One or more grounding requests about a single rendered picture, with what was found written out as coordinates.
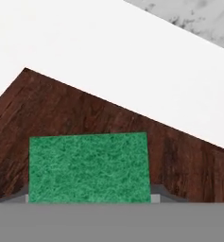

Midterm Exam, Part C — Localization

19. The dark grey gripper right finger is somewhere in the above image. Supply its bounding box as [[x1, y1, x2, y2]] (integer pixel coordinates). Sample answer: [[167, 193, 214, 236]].
[[149, 183, 189, 204]]

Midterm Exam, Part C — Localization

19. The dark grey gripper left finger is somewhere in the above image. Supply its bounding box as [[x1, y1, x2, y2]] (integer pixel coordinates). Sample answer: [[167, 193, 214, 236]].
[[0, 184, 30, 204]]

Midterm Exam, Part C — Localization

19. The green sponge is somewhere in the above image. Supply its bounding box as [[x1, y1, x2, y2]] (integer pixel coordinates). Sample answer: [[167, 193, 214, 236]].
[[27, 131, 152, 204]]

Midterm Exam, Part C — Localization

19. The dark brown wooden cutting board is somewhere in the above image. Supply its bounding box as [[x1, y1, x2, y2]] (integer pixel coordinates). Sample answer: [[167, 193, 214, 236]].
[[0, 67, 224, 204]]

